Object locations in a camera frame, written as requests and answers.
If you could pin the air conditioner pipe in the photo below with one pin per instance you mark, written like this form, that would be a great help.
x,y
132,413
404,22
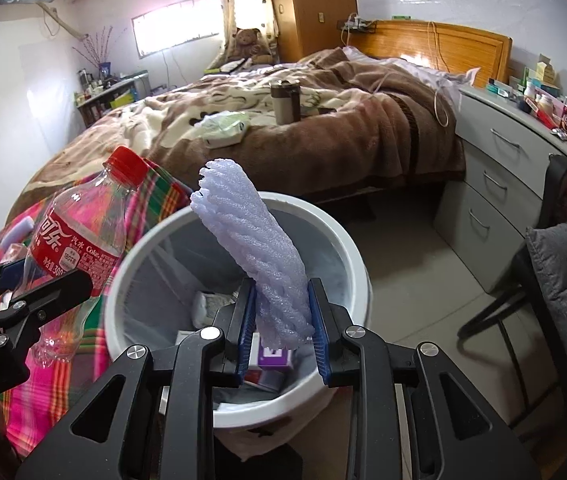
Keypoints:
x,y
66,25

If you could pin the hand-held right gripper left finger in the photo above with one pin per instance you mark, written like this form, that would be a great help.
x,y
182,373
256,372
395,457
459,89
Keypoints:
x,y
246,340

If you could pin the white foam fruit net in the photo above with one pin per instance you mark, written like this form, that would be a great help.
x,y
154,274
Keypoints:
x,y
258,250

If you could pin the black metal chair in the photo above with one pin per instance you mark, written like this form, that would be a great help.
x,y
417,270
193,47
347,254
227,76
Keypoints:
x,y
563,180

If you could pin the white round trash bin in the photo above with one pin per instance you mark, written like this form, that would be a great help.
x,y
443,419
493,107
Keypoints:
x,y
348,270

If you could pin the pile of toiletries boxes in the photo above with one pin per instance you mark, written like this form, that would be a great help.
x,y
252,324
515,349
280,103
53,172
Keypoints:
x,y
543,95

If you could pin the bed with brown blanket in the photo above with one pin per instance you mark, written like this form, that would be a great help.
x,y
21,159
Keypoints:
x,y
313,150

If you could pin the wooden wardrobe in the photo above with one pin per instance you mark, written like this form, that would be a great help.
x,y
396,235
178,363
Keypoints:
x,y
313,5

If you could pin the white green tissue pack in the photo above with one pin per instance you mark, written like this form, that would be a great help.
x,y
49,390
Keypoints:
x,y
226,127

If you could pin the grey seat cushion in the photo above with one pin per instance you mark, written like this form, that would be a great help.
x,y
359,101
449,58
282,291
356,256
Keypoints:
x,y
563,280

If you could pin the brown teddy bear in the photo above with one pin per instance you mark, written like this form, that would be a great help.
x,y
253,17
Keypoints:
x,y
248,42

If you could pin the clear plastic bottle red label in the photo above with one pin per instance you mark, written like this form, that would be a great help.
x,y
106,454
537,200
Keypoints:
x,y
78,240

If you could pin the cluttered grey shelf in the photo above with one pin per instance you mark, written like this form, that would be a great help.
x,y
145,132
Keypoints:
x,y
113,95

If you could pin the wooden bed headboard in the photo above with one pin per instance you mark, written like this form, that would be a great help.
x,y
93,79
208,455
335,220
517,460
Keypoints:
x,y
463,45

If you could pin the long white purple box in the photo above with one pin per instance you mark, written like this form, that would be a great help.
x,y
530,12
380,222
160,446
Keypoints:
x,y
276,357

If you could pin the brown steel thermos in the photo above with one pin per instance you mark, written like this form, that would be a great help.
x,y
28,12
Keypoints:
x,y
286,105

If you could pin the window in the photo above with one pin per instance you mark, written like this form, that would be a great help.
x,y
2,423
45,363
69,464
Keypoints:
x,y
173,25

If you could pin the white power strip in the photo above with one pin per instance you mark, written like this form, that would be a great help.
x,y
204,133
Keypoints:
x,y
358,24

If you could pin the grey drawer dresser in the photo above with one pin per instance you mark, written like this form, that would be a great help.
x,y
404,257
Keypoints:
x,y
488,170

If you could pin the vase with dry branches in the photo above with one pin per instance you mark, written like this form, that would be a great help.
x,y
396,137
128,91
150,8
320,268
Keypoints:
x,y
101,50

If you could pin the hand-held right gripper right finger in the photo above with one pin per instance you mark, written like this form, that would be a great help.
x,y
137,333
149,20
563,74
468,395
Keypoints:
x,y
319,340

